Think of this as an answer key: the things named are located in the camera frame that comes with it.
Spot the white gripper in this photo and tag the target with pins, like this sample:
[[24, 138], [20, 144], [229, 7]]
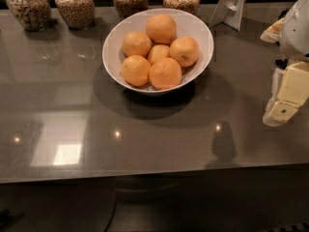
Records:
[[296, 33]]

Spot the white ceramic bowl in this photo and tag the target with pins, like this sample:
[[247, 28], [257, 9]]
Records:
[[187, 25]]

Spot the small middle orange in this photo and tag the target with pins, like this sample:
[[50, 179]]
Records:
[[158, 52]]

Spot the far left glass jar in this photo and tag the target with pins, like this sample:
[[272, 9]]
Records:
[[33, 15]]

